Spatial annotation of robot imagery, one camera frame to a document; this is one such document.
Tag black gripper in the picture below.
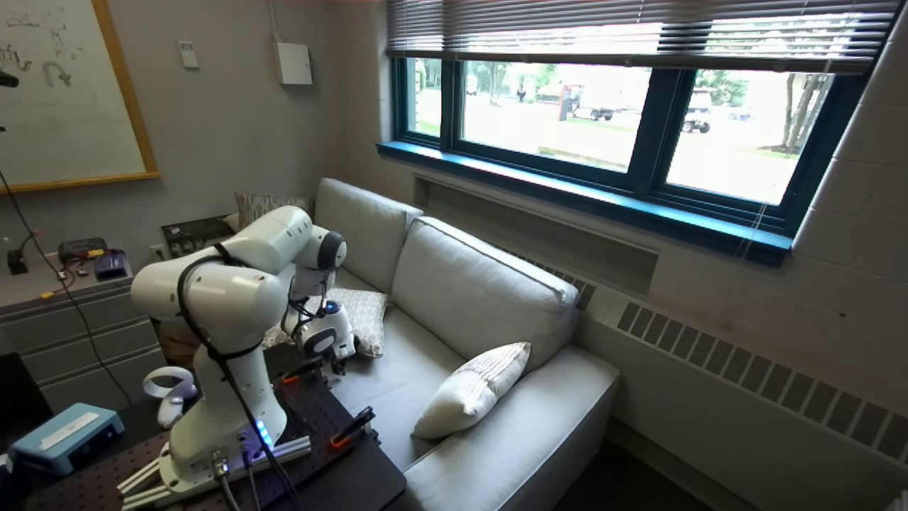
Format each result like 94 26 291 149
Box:
297 321 363 379

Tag octagon patterned square pillow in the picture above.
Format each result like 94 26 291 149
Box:
278 284 392 362

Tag small cream lumbar pillow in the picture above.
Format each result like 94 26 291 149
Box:
407 337 534 442

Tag grey two-seat sofa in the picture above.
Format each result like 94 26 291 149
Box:
193 175 622 511

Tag diamond patterned beige pillow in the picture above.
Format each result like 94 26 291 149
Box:
233 193 305 227

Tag black orange clamp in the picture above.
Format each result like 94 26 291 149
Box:
278 354 329 388
324 402 376 455

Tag black robot table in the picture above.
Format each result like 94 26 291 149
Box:
23 344 407 511

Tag white VR controller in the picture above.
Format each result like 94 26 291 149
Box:
138 362 202 430

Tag dark device with purple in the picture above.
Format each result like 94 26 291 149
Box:
91 250 133 284

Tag grey drawer cabinet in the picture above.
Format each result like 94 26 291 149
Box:
0 257 166 413

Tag black electronic device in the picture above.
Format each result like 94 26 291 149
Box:
57 236 109 266

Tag light blue box device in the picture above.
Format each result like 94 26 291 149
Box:
7 399 126 476

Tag wood-framed whiteboard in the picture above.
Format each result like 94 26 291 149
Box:
0 0 163 195

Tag wide blue-framed window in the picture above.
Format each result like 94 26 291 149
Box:
375 50 868 254

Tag baseboard heater grille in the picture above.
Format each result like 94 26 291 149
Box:
578 281 908 465

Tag dark horizontal window blinds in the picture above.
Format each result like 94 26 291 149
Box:
382 0 904 76

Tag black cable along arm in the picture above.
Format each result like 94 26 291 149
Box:
172 240 342 511

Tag black wire tray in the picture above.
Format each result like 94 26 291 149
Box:
158 212 237 262

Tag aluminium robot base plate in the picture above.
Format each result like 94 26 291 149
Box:
114 430 316 511

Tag white wall box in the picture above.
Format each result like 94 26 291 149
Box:
275 36 314 91

